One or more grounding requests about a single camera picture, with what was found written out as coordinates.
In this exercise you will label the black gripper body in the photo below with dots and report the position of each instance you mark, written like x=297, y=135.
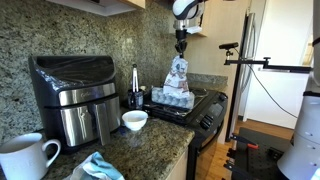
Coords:
x=181, y=36

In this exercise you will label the patterned kitchen towel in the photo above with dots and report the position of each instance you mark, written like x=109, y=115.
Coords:
x=176, y=80

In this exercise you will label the small white ceramic bowl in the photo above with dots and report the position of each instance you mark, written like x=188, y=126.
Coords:
x=135, y=120

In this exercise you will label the black coil burner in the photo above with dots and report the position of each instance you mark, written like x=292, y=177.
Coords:
x=199, y=92

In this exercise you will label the metal kitchen tongs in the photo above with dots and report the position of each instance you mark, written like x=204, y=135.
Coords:
x=135, y=78

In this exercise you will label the egg carton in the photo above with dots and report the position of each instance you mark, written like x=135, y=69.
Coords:
x=173, y=101

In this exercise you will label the black electric stove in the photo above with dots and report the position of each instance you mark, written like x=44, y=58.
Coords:
x=210, y=116

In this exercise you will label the wooden upper cabinet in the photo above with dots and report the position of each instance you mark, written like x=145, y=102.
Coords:
x=100, y=6

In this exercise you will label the refrigerator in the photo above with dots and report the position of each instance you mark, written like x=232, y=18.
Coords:
x=280, y=83

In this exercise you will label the black steel air fryer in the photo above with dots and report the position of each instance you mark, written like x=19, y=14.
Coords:
x=76, y=100

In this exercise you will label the wooden base cabinet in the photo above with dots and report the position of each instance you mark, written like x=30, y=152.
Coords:
x=178, y=166

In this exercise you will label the black floor platform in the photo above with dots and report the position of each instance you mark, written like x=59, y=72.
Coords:
x=256, y=156

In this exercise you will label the light blue cloth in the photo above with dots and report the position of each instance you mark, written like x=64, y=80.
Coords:
x=100, y=166

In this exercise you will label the white ceramic mug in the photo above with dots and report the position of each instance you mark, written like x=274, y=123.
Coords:
x=23, y=156

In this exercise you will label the black camera on stand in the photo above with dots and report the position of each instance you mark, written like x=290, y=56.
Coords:
x=229, y=45

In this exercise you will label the black camera stand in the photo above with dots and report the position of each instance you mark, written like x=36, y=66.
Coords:
x=266, y=65

